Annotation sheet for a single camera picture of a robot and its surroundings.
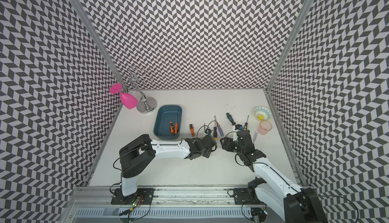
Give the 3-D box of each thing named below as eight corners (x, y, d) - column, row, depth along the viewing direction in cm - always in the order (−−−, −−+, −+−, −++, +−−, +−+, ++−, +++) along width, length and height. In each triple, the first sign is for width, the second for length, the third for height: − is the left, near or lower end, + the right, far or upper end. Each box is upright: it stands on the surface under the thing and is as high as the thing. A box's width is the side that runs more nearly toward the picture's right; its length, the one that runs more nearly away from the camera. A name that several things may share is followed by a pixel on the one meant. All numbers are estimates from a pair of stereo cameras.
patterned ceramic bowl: (255, 121, 103) (257, 117, 99) (252, 110, 109) (254, 106, 105) (270, 121, 103) (272, 117, 99) (266, 110, 109) (268, 106, 105)
